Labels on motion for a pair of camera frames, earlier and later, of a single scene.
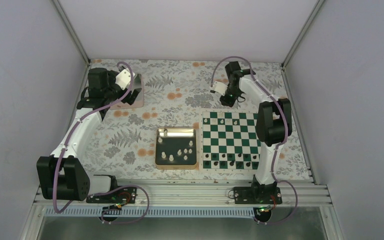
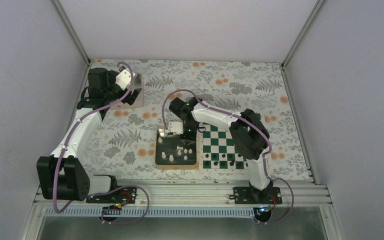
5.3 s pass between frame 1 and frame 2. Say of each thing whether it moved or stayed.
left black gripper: stayed
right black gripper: moved
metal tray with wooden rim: stayed
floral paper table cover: stayed
